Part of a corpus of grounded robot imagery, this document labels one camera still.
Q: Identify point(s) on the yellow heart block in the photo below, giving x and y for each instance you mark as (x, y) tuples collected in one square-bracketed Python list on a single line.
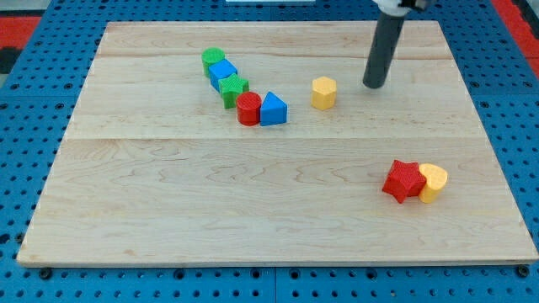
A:
[(435, 181)]

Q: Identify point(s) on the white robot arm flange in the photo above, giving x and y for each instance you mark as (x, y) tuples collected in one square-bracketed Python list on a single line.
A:
[(400, 8)]

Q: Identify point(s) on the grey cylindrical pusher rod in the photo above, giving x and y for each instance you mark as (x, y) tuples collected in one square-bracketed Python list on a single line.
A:
[(383, 46)]

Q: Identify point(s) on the green star block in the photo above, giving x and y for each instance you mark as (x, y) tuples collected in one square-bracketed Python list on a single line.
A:
[(230, 88)]

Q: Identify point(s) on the light wooden board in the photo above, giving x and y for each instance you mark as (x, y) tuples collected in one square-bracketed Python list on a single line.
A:
[(154, 172)]

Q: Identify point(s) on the green cylinder block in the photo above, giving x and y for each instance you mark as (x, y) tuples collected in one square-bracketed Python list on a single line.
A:
[(211, 56)]

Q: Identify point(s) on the blue triangle block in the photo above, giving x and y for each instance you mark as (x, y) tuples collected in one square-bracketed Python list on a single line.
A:
[(273, 111)]

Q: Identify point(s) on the blue cube block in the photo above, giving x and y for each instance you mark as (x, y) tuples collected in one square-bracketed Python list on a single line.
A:
[(219, 71)]

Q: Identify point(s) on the red star block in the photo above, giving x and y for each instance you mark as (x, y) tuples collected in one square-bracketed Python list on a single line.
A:
[(403, 180)]

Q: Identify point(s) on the yellow hexagon block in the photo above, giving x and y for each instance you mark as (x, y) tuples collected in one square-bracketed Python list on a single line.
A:
[(324, 90)]

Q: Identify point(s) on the red cylinder block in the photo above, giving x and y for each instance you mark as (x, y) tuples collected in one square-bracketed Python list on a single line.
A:
[(248, 108)]

